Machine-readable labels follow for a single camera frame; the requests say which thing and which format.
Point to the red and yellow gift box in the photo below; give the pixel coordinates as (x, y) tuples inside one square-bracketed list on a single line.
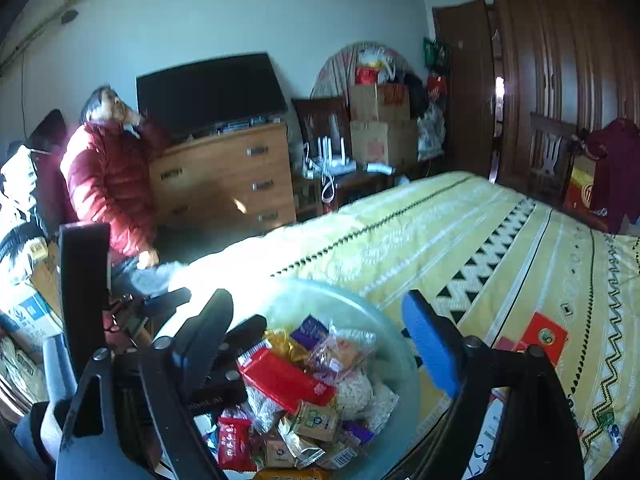
[(582, 190)]

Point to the dark wooden wardrobe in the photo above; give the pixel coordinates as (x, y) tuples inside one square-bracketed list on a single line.
[(550, 60)]

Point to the black flat television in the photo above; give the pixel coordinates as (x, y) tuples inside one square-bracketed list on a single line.
[(210, 90)]

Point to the flat red box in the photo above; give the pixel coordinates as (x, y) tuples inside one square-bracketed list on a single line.
[(545, 337)]

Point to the pile of mixed snack packets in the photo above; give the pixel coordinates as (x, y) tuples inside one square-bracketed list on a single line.
[(285, 380)]

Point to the carved wooden chair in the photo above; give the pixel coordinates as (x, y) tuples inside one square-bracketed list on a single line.
[(550, 160)]

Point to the white plastic bag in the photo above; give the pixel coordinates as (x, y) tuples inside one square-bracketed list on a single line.
[(382, 62)]

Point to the maroon garment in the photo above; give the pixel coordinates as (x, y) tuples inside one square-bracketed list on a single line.
[(617, 170)]

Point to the grey cloth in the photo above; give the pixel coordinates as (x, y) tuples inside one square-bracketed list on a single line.
[(57, 365)]

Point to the large cardboard box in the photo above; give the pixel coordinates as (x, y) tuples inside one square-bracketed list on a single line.
[(382, 145)]

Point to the red hanging bag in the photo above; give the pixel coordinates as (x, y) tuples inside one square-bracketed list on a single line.
[(436, 89)]

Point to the white and black printed bag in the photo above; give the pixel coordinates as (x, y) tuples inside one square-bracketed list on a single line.
[(20, 185)]

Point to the black wall box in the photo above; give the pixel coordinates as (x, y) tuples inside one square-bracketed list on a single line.
[(70, 17)]

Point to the black clothing bundle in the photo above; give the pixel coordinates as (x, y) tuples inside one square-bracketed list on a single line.
[(412, 95)]

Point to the red paper bag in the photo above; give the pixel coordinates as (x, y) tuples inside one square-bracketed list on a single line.
[(366, 76)]

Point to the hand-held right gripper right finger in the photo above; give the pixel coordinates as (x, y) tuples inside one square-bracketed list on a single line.
[(430, 345)]

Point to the yellow patterned blanket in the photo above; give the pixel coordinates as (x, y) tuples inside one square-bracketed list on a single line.
[(425, 235)]

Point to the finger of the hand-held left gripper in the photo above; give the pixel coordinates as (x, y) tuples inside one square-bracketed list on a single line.
[(170, 300), (247, 332)]

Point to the green shopping bag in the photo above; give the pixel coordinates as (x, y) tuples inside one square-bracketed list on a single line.
[(435, 52)]

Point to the light wooden dresser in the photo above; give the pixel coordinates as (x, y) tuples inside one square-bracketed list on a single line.
[(220, 175)]

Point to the dark side table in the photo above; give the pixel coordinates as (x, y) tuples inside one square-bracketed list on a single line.
[(360, 190)]

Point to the white carton box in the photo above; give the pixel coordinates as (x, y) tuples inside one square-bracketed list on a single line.
[(482, 460)]

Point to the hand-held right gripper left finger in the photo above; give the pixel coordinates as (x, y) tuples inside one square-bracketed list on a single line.
[(181, 359)]

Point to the round floral table top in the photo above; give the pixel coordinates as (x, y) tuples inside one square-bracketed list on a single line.
[(335, 70)]

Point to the brown wooden door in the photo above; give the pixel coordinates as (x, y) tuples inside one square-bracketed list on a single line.
[(465, 85)]

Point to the blue print cardboard box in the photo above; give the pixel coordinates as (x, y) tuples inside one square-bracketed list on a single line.
[(25, 315)]

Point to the white printed sack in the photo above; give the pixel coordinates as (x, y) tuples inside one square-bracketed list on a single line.
[(431, 132)]

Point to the dark wooden chair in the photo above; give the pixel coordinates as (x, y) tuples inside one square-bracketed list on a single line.
[(320, 115)]

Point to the white router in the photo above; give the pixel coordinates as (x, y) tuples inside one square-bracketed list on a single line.
[(330, 157)]

